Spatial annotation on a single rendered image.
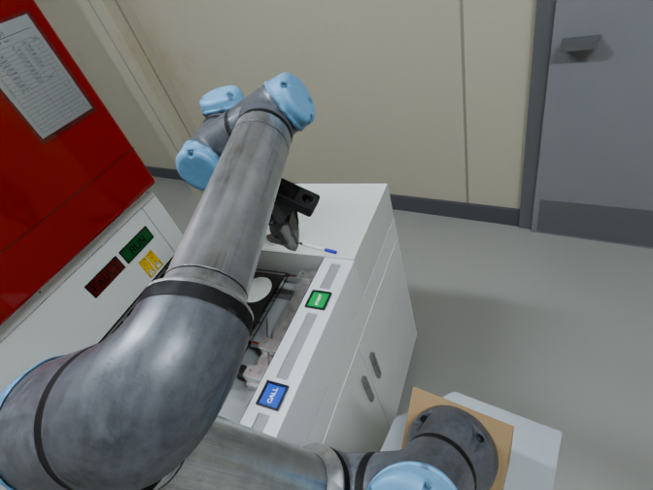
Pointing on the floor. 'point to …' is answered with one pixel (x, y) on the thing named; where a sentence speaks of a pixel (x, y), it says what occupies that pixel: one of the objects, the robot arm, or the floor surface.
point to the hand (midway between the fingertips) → (296, 246)
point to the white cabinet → (371, 362)
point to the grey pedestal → (537, 470)
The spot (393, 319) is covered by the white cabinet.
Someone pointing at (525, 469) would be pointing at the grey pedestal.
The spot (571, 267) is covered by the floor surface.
